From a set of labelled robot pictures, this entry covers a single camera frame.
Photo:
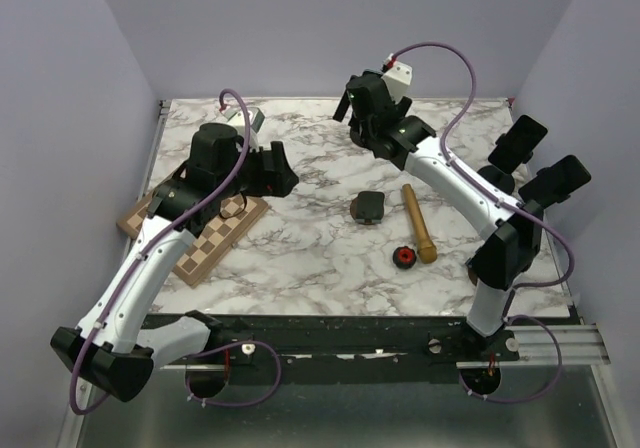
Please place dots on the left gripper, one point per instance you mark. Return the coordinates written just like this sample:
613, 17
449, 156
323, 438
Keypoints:
276, 183

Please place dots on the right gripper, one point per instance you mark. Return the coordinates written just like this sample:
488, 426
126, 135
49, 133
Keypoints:
343, 106

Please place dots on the black round-base clamp stand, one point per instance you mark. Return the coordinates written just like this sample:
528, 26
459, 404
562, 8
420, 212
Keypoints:
357, 136

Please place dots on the black phone teal edge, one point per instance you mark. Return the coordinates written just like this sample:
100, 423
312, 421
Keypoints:
372, 72

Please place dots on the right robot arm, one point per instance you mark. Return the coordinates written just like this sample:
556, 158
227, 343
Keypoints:
512, 241

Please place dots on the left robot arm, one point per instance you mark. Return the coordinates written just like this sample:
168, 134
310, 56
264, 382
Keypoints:
109, 348

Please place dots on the dark round stand centre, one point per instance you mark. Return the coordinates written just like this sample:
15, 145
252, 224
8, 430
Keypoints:
367, 208

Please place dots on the black phone silver edge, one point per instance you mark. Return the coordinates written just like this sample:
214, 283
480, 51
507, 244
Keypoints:
528, 128

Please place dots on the black round-base stand right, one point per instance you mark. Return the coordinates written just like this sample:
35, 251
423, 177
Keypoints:
497, 175

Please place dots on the wooden disc phone stand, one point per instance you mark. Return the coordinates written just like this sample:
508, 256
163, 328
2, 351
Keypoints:
471, 273

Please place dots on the black phone far right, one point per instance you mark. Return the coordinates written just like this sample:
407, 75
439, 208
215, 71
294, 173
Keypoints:
577, 174

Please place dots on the black stand far right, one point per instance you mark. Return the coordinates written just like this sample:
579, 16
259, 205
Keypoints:
548, 187

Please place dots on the wooden chessboard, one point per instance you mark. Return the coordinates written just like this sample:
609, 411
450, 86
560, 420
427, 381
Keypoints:
238, 215

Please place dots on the black red round cap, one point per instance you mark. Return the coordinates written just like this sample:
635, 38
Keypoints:
404, 257

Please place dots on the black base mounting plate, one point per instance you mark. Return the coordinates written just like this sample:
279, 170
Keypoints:
314, 350

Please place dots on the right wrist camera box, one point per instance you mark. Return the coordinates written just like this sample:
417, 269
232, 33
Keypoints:
397, 77

